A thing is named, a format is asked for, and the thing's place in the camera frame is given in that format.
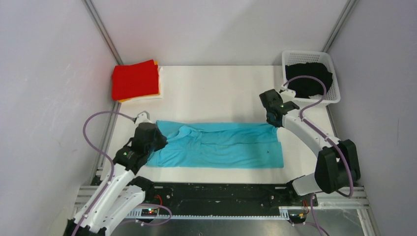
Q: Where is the cyan t-shirt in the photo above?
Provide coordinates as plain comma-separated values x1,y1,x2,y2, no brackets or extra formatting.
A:
147,120,284,169

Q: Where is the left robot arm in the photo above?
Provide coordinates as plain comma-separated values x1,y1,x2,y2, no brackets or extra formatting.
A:
63,122,168,236

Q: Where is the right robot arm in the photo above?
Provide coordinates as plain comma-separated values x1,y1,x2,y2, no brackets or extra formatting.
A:
259,89,361,206

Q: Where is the black t-shirt in basket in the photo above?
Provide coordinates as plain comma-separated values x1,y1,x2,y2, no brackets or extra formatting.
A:
286,62,333,98

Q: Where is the folded orange t-shirt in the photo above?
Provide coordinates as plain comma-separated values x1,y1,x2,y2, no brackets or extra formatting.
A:
118,60,161,104

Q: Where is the white garment in basket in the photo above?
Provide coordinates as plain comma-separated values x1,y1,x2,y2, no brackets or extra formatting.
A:
309,94,326,100

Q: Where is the folded red t-shirt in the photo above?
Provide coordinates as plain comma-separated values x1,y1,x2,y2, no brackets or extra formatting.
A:
111,59,160,101

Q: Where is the white plastic basket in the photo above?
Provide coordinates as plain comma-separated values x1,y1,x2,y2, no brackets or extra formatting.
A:
281,50,340,107

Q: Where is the folded white t-shirt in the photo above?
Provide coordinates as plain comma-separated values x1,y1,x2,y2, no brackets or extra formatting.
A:
120,64,163,102

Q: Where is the left controller board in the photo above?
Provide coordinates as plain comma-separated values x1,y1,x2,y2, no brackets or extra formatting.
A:
141,208,159,217

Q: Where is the controller board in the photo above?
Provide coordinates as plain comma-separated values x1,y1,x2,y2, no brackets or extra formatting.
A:
288,213,308,225
141,208,159,217

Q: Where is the right controller board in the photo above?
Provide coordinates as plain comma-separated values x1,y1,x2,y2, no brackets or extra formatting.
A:
288,213,308,225

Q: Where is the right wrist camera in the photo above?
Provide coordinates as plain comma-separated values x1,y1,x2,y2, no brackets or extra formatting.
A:
279,89,296,99

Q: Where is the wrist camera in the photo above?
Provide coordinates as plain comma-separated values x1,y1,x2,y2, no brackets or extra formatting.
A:
134,111,151,125
279,89,296,99

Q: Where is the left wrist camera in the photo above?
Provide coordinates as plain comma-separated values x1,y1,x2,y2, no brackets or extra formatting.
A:
134,111,151,125

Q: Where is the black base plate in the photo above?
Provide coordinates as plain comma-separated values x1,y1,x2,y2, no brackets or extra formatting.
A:
144,182,310,218

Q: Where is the aluminium frame rail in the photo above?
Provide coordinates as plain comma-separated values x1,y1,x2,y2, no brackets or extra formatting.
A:
76,182,376,235

